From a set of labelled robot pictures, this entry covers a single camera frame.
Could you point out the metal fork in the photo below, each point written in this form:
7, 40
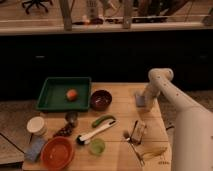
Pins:
127, 137

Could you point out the orange bowl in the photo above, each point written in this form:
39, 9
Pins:
57, 153

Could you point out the dark grape bunch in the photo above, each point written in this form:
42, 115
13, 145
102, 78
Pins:
65, 131

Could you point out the black office chair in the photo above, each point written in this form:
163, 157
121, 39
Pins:
29, 3

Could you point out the blue-grey towel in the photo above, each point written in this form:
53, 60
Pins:
139, 100

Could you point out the small green cup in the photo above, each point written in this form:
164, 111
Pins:
97, 146

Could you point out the green plastic tray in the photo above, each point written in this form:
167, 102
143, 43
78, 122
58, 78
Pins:
53, 95

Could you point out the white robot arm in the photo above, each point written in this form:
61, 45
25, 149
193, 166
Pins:
193, 135

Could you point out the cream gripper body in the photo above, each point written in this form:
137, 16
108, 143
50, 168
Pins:
149, 103

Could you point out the orange-red fruit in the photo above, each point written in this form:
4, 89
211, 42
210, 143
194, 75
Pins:
71, 94

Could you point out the white-handled black brush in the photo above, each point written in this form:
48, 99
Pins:
84, 139

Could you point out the white cup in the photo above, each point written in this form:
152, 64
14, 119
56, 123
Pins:
37, 126

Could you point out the blue sponge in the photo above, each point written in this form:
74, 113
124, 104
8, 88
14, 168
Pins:
34, 149

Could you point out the green cucumber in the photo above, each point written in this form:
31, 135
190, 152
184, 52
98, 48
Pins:
101, 119

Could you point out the metal measuring cup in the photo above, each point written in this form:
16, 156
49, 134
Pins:
72, 119

